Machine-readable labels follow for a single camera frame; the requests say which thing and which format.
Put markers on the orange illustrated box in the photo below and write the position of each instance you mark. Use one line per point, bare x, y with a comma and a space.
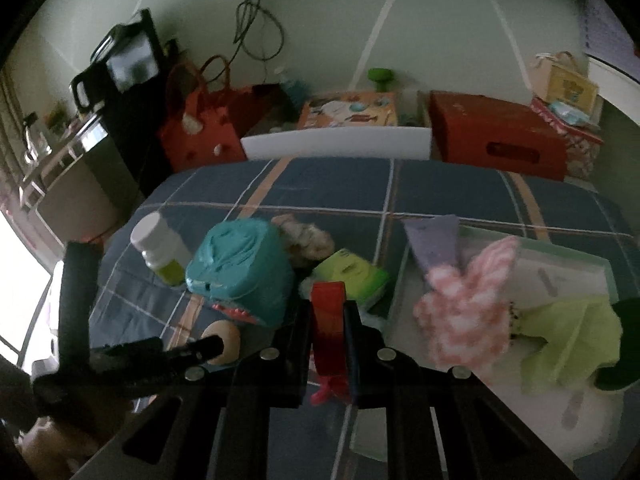
350, 110

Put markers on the pink and white checkered cloth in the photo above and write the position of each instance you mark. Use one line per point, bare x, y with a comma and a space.
460, 310

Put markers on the fluffy beige scrunchie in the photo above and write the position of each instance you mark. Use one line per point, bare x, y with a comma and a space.
307, 240

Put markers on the teal shark toy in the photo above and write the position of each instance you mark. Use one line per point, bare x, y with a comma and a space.
240, 265

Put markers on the beige ball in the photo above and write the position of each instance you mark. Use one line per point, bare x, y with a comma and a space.
227, 342

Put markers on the metal cabinet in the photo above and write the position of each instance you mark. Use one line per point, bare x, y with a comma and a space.
75, 185

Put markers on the black coffee machine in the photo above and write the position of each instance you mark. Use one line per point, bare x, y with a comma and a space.
100, 80

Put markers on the purple dotted board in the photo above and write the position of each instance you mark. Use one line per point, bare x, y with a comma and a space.
605, 25

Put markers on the teal small item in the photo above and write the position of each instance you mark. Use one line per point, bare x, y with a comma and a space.
292, 87

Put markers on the white pill bottle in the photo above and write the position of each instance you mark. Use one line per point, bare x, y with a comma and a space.
155, 240

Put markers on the purple cloth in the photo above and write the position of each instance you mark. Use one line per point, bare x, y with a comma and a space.
435, 242

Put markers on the red and white patterned tin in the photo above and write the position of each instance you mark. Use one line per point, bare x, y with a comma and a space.
582, 145

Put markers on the red gift bag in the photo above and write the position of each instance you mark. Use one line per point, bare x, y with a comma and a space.
205, 130

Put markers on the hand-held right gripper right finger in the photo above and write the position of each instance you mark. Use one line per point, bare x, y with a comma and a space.
352, 355

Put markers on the white board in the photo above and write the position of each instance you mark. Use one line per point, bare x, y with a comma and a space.
340, 144

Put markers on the white tray with green rim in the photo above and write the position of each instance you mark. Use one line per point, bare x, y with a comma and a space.
580, 275

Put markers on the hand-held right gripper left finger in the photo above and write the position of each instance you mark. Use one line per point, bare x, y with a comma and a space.
302, 340

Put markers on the small yellow suitcase box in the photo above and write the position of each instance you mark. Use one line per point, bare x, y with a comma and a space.
570, 87

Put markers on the glass bottle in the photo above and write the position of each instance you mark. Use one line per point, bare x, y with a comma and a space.
32, 140

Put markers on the person's left hand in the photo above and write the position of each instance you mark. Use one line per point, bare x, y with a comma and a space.
50, 445

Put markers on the blue plaid bed sheet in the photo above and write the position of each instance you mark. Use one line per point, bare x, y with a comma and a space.
325, 195

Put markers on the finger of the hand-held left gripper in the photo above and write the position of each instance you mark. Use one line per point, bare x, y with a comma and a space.
77, 300
165, 357

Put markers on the light blue packet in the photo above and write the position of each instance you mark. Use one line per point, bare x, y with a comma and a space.
570, 112

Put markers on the red cardboard box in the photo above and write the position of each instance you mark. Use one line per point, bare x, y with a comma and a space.
490, 125

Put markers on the light green cloth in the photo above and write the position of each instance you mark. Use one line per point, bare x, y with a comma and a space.
565, 340

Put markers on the green tissue packet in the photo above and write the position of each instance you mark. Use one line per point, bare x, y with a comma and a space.
350, 272

